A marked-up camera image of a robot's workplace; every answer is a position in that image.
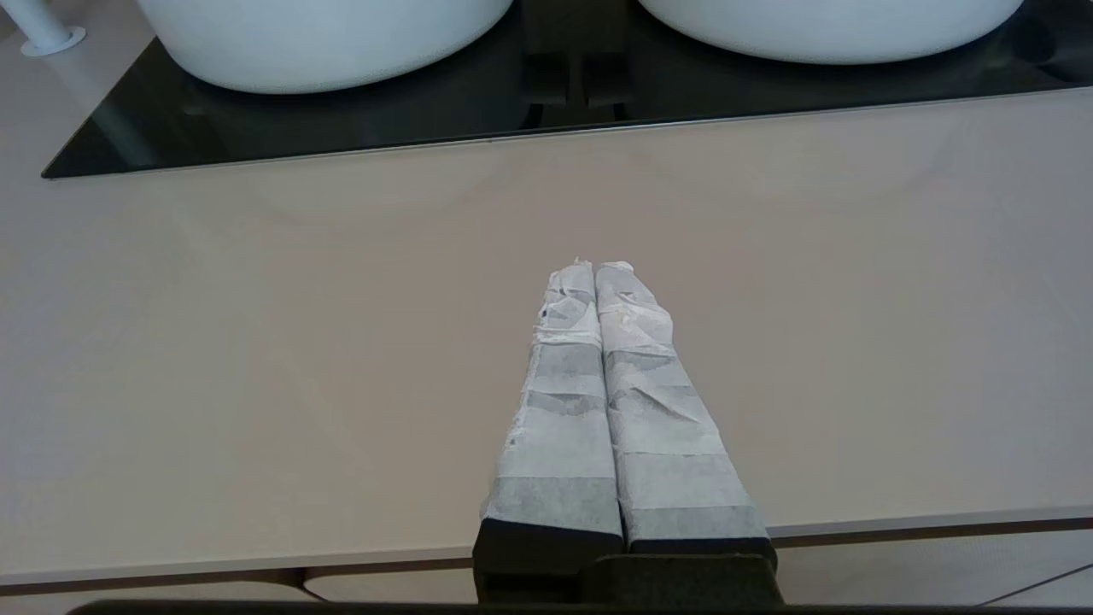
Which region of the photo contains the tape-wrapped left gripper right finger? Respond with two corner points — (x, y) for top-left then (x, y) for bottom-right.
(595, 261), (778, 561)

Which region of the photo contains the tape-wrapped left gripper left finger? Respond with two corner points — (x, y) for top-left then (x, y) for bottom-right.
(474, 261), (627, 599)

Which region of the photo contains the white pot steel interior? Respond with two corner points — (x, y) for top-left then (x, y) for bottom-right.
(135, 0), (515, 95)
(636, 0), (1026, 66)

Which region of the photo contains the black glass cooktop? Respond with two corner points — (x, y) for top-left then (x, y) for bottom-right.
(41, 0), (1093, 179)

